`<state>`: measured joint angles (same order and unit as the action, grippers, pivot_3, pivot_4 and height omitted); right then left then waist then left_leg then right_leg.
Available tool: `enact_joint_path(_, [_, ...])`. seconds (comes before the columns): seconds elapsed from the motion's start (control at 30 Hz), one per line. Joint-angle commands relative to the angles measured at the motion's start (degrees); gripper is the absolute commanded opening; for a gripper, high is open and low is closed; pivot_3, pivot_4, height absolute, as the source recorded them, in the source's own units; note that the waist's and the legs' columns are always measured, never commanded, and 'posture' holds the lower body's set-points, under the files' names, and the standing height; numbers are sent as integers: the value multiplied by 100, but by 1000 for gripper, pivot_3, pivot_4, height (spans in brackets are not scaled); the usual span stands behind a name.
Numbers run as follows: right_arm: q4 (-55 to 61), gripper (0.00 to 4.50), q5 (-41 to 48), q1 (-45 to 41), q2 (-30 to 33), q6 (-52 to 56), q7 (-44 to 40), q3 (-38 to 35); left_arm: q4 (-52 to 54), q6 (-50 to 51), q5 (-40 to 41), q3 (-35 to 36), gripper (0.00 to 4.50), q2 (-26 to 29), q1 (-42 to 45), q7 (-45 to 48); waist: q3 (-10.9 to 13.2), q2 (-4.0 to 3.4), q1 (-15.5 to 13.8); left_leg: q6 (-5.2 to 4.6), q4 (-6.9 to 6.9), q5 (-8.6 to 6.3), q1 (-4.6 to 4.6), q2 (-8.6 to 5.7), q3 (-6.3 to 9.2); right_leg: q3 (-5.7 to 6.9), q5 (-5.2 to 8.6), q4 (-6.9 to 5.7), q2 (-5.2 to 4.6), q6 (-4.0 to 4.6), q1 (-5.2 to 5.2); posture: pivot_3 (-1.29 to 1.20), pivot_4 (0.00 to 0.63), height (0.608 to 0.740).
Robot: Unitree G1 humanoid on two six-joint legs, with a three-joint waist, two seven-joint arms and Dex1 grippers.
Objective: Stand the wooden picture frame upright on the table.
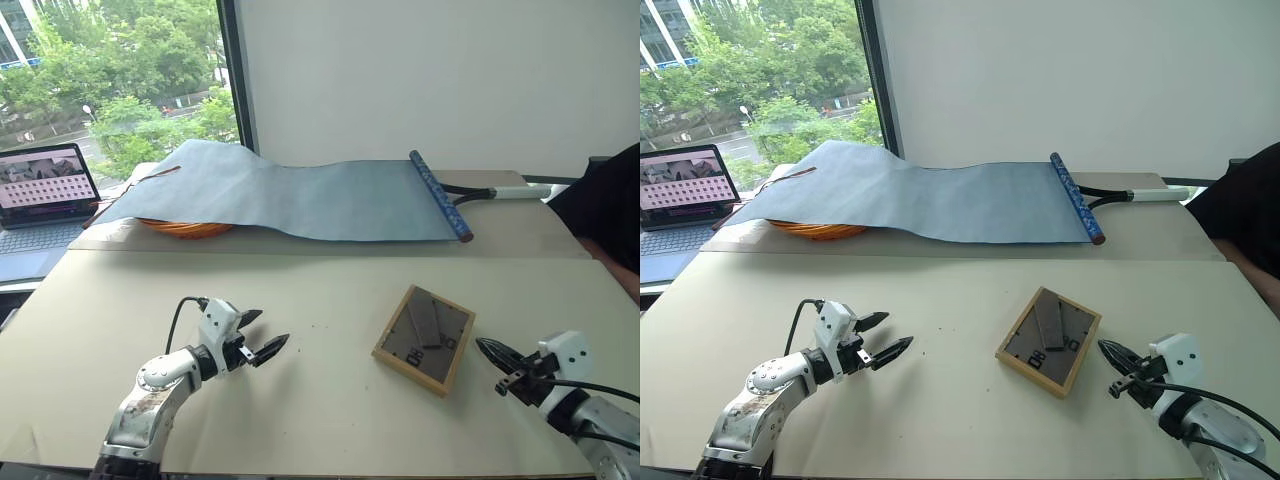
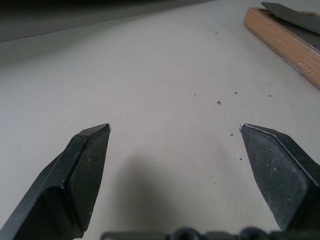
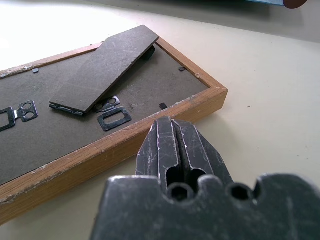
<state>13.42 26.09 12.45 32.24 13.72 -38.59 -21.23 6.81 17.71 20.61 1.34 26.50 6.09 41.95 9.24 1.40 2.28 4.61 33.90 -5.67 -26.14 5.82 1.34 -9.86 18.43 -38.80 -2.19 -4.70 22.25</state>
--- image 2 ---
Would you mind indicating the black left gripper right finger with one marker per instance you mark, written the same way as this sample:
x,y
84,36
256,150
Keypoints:
x,y
282,175

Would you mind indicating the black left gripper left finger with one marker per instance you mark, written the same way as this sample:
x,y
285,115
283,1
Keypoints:
x,y
62,185

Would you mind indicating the wooden tray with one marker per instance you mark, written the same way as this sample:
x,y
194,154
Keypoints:
x,y
287,42

